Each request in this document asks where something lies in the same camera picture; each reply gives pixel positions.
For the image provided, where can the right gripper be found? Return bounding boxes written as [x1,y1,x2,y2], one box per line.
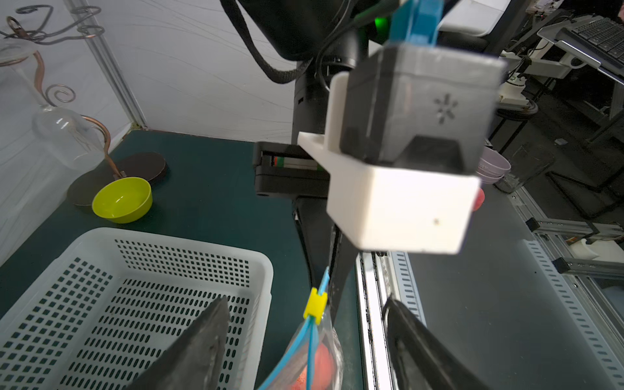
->
[253,72,359,312]

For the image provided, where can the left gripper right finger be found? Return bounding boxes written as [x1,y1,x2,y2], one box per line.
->
[382,298,487,389]

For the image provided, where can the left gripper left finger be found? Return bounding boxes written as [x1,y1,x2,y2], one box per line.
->
[127,297,229,389]

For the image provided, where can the pink peach back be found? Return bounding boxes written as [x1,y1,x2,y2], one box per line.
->
[289,344,336,390]

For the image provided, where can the white plastic perforated basket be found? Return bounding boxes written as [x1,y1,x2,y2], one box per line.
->
[1,227,273,389]

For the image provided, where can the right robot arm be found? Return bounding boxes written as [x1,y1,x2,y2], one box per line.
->
[222,1,524,312]

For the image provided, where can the green plastic bowl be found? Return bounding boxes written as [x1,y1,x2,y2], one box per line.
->
[92,177,153,224]

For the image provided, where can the brown metal hook stand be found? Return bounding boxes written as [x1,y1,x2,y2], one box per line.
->
[1,4,167,207]

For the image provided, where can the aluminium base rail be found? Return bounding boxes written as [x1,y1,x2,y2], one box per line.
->
[356,251,426,389]

